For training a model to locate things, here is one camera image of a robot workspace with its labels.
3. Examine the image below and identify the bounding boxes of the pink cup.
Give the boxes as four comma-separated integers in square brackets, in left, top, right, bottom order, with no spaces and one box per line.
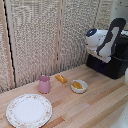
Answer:
[38,75,51,95]

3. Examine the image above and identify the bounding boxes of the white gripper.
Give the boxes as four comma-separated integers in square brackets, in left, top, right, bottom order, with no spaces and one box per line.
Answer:
[87,45,113,64]

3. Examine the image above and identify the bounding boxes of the black air fryer drawer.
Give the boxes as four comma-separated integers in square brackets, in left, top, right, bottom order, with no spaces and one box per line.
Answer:
[85,53,116,80]

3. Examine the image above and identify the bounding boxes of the white blurry object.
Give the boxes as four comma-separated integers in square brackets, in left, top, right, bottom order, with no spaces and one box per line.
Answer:
[112,108,128,128]

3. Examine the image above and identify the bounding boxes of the yellow food piece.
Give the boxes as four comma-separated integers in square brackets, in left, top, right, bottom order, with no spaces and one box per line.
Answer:
[72,81,84,90]
[54,74,68,84]

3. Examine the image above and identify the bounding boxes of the small white bowl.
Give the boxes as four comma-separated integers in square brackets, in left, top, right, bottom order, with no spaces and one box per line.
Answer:
[70,79,89,94]

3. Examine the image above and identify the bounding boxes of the floral rimmed white plate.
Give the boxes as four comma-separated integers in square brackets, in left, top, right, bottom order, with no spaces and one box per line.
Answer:
[5,93,53,128]

